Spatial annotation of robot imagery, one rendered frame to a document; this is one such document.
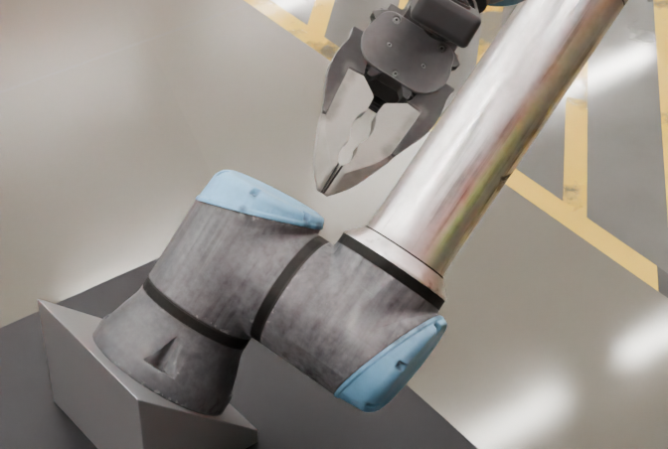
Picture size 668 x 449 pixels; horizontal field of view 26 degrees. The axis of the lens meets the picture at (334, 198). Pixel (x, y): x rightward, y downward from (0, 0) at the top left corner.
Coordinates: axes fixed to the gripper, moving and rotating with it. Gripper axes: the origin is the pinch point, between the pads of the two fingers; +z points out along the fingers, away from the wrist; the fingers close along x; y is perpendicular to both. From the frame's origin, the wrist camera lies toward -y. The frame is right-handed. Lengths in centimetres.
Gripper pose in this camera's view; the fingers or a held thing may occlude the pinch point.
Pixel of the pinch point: (333, 176)
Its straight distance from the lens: 105.1
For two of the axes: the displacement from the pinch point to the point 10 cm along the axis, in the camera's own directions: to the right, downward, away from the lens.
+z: -4.9, 8.2, -2.9
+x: -8.5, -5.3, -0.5
